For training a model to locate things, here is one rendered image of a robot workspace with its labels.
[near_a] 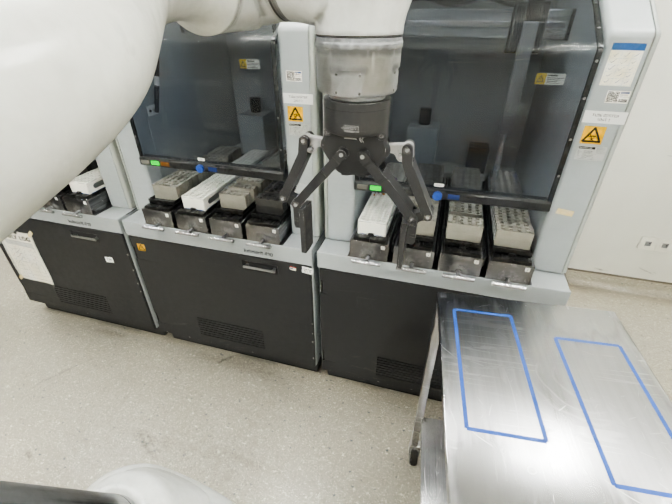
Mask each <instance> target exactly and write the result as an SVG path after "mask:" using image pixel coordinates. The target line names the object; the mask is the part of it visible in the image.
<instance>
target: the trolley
mask: <svg viewBox="0 0 672 504"><path fill-rule="evenodd" d="M438 345H439V352H440V372H441V391H442V411H443V420H438V419H432V418H426V417H424V413H425V408H426V403H427V398H428V393H429V389H430V384H431V379H432V374H433V369H434V364H435V359H436V355H437V350H438ZM420 432H421V441H419V437H420ZM420 449H421V481H420V504H672V402H671V400H670V399H669V397H668V395H667V394H666V392H665V391H664V389H663V387H662V386H661V384H660V383H659V381H658V380H657V378H656V376H655V375H654V373H653V372H652V370H651V368H650V367H649V365H648V364H647V362H646V361H645V359H644V357H643V356H642V354H641V353H640V351H639V349H638V348H637V346H636V345H635V343H634V342H633V340H632V338H631V337H630V335H629V334H628V332H627V330H626V329H625V327H624V326H623V324H622V323H621V321H620V319H619V318H618V316H617V315H616V313H615V312H613V311H604V310H595V309H587V308H578V307H569V306H560V305H552V304H543V303H534V302H525V301H517V300H508V299H499V298H490V297H482V296H473V295H464V294H455V293H447V292H437V303H436V308H435V314H434V319H433V325H432V330H431V335H430V341H429V346H428V351H427V357H426V362H425V368H424V373H423V378H422V384H421V389H420V394H419V400H418V405H417V411H416V416H415V421H414V427H413V432H412V437H411V439H410V442H409V448H408V454H409V464H410V465H413V466H415V465H417V460H418V457H419V453H420Z"/></svg>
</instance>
